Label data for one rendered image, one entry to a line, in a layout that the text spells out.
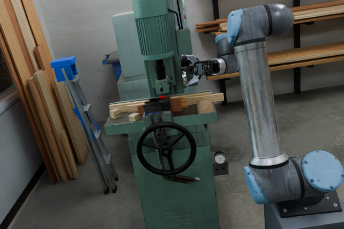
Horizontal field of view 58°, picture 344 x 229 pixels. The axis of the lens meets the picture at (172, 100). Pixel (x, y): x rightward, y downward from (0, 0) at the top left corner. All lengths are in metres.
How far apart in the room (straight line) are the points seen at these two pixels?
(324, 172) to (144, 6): 1.07
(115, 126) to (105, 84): 2.50
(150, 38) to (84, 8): 2.49
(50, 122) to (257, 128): 2.12
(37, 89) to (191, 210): 1.67
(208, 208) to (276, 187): 0.77
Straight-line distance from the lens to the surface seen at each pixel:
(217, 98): 1.76
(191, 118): 1.62
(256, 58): 1.15
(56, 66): 2.43
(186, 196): 1.86
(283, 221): 1.47
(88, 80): 4.17
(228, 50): 1.72
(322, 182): 1.25
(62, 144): 3.02
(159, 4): 1.60
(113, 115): 1.75
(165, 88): 1.69
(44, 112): 2.90
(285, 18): 1.21
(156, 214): 1.95
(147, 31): 1.60
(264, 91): 1.16
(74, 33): 4.09
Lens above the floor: 1.51
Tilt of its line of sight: 19 degrees down
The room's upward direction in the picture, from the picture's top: 9 degrees counter-clockwise
